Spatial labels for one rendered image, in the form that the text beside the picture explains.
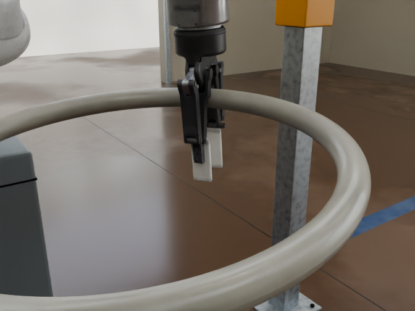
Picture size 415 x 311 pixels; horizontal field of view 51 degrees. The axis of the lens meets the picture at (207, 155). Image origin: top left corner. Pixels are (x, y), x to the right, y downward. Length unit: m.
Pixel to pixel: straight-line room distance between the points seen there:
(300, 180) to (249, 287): 1.17
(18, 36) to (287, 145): 0.82
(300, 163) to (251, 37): 5.15
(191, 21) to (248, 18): 5.82
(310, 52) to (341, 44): 6.21
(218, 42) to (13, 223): 0.57
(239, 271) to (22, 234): 0.74
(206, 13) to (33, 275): 0.68
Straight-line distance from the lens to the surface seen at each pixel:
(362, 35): 7.30
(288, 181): 1.44
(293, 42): 1.34
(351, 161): 0.43
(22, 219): 0.97
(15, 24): 1.12
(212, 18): 0.61
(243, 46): 6.41
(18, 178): 0.94
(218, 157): 0.73
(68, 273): 1.97
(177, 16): 0.62
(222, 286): 0.28
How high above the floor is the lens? 1.09
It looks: 20 degrees down
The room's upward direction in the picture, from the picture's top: straight up
